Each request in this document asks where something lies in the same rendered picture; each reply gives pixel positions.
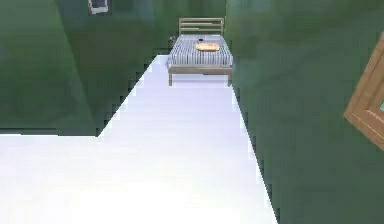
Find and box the wooden bed with striped cover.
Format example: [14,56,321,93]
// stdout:
[166,17,234,88]

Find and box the yellow pillow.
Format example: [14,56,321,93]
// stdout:
[195,42,221,53]

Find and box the white framed wall picture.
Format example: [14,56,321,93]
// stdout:
[87,0,110,16]

